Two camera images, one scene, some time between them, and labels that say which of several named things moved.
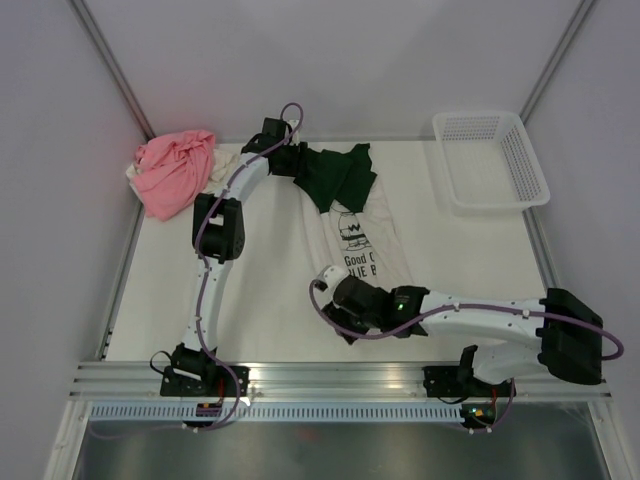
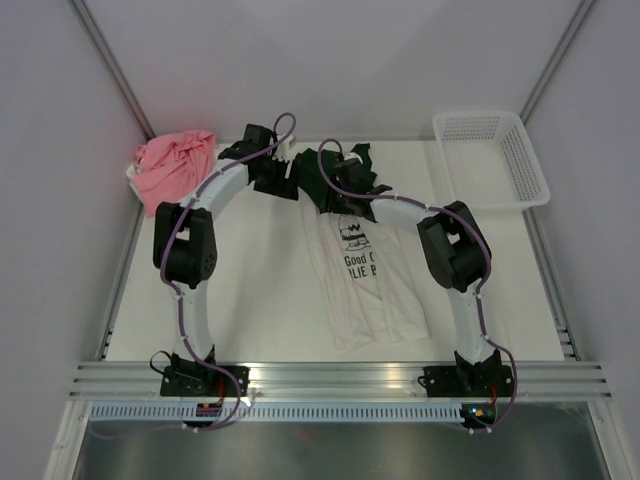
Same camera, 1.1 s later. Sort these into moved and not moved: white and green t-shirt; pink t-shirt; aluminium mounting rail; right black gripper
Moved: right black gripper
Not moved: aluminium mounting rail; pink t-shirt; white and green t-shirt
